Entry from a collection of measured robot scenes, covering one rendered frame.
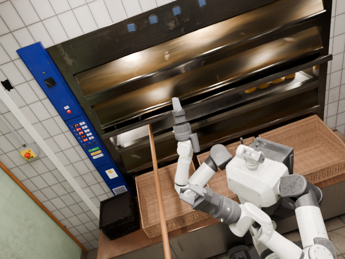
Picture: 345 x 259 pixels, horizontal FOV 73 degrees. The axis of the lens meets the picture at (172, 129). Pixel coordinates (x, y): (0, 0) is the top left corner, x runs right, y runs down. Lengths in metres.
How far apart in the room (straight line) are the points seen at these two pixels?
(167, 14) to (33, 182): 1.78
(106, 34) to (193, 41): 0.59
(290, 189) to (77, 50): 1.47
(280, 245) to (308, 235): 0.13
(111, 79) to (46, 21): 0.51
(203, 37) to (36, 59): 1.12
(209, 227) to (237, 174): 0.94
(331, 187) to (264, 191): 1.18
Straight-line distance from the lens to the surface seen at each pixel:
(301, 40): 2.11
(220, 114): 2.02
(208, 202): 0.87
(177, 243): 2.16
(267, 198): 1.19
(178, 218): 1.97
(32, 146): 2.13
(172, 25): 1.70
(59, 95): 1.85
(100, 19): 1.68
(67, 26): 1.73
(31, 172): 2.36
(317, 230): 1.07
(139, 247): 2.12
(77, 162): 2.19
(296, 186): 1.12
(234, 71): 1.90
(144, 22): 1.68
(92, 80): 1.80
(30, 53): 1.80
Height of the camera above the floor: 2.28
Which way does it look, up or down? 33 degrees down
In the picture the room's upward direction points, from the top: 21 degrees counter-clockwise
